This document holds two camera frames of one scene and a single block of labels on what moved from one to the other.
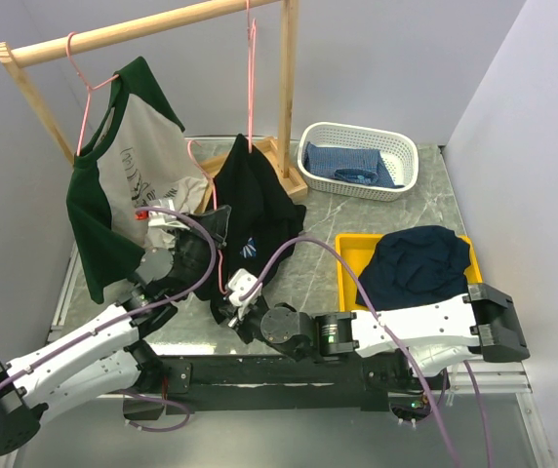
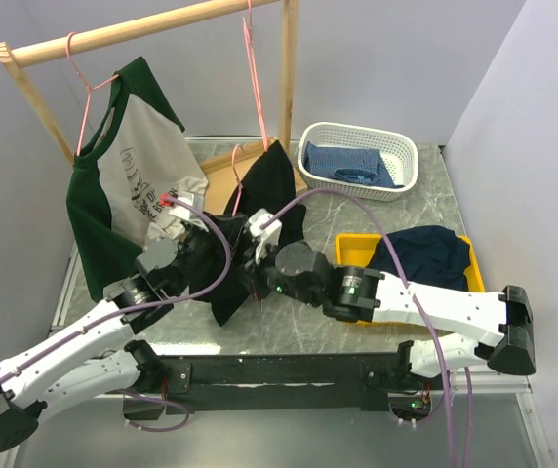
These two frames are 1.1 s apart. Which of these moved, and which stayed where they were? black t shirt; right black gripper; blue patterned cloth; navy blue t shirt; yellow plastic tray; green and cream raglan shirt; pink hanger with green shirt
Moved: right black gripper; black t shirt
Stayed: navy blue t shirt; pink hanger with green shirt; green and cream raglan shirt; yellow plastic tray; blue patterned cloth
